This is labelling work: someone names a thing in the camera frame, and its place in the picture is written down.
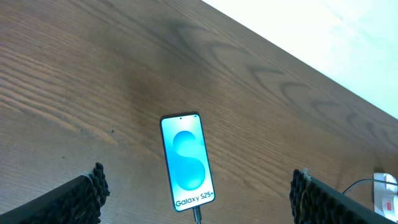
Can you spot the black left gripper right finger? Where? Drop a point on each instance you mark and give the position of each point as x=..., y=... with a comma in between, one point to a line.
x=313, y=202

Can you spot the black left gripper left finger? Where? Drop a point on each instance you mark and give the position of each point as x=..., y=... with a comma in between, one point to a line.
x=77, y=201

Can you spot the blue Galaxy smartphone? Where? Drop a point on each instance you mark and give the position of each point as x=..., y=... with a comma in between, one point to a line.
x=186, y=157

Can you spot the white power strip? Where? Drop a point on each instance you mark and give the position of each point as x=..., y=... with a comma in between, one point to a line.
x=385, y=195

